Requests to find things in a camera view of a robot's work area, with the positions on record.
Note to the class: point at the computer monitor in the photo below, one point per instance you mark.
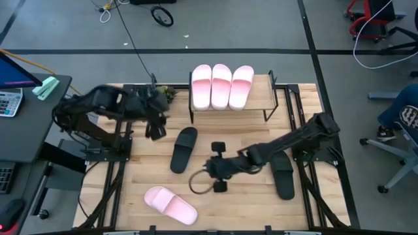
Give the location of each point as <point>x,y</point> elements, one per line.
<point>13,75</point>

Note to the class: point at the grey office chair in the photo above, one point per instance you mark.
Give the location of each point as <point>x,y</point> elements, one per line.
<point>408,160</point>

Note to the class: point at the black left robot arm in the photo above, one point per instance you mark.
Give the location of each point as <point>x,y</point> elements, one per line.
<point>104,98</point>

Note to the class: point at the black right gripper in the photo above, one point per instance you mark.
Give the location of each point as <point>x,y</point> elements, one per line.
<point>218,168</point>

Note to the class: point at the pink slide sandal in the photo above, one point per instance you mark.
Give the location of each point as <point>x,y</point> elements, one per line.
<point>170,204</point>
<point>201,91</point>
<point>240,93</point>
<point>221,91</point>

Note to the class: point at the black desk caster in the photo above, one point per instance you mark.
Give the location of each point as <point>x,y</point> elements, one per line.
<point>43,214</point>

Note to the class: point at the wooden shelf with black frame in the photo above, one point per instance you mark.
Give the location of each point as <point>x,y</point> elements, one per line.
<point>261,94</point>

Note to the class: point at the black desk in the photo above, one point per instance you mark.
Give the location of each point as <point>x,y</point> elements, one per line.
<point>32,130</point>

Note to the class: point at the mint green stapler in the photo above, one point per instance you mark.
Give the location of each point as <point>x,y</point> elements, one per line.
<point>45,87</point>

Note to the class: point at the red and black chair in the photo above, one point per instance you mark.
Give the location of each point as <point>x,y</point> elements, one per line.
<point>375,29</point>

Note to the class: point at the backlit keyboard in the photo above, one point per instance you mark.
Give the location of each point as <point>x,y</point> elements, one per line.
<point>6,178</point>

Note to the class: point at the black computer mouse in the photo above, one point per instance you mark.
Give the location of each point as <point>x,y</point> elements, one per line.
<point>11,212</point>

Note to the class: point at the black slide sandal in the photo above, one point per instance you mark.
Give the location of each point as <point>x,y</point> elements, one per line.
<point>183,151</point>
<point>283,182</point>

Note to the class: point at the black metal table frame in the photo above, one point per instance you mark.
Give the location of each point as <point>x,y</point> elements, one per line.
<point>293,87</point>

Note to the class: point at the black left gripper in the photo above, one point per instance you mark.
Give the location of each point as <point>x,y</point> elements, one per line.
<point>156,130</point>

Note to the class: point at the black chair base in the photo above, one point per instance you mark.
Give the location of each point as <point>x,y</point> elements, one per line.
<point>401,45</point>

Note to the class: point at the person's leg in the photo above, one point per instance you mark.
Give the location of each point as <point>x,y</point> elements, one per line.
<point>398,104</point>

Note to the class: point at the grey floor bar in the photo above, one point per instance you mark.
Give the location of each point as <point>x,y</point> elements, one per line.
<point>382,95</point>

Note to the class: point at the yellow plug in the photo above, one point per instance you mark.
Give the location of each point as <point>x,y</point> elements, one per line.
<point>107,6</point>

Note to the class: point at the grey calculator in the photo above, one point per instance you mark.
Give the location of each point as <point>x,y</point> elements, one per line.
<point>9,102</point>

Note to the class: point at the small green plant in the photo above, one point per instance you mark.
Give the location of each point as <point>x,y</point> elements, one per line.
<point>170,93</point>

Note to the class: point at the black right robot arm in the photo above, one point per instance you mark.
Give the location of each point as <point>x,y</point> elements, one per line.
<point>294,135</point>

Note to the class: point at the person's shoe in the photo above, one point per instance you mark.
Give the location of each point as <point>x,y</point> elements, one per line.
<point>386,134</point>

